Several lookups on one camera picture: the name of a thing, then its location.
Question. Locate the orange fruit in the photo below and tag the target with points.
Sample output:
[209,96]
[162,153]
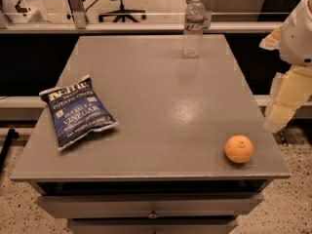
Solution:
[239,149]

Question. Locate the clear plastic water bottle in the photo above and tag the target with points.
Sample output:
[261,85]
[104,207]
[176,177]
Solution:
[194,19]

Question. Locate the grey cabinet drawer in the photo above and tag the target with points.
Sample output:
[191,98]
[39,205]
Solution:
[149,226]
[150,205]

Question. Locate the grey cabinet lower drawer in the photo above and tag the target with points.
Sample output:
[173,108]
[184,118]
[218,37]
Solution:
[149,226]

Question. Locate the grey cabinet upper drawer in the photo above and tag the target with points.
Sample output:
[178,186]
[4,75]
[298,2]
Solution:
[150,205]

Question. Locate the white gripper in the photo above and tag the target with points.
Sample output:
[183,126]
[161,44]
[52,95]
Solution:
[297,38]

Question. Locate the blue potato chip bag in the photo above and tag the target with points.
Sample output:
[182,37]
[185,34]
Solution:
[76,111]

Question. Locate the metal frame post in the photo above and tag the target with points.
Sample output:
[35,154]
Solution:
[78,13]

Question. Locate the black pole on floor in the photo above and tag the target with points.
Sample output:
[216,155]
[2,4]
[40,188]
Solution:
[11,135]

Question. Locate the white box on floor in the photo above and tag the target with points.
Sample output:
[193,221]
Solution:
[31,15]

